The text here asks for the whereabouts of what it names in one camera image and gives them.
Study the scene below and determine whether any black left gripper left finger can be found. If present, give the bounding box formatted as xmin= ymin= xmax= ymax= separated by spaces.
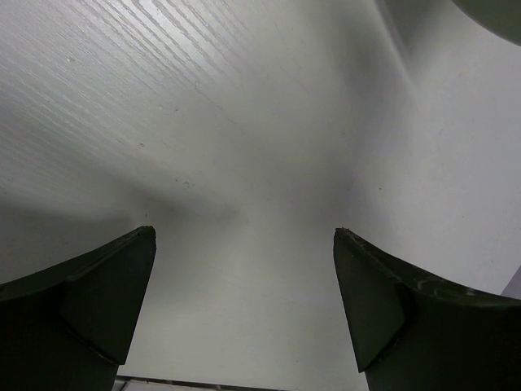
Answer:
xmin=1 ymin=226 xmax=156 ymax=390

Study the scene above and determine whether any pale green bottom drawer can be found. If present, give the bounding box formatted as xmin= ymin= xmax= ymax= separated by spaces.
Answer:
xmin=453 ymin=0 xmax=521 ymax=46

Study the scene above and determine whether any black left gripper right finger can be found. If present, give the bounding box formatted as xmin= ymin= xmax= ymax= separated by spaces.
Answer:
xmin=334 ymin=228 xmax=520 ymax=390

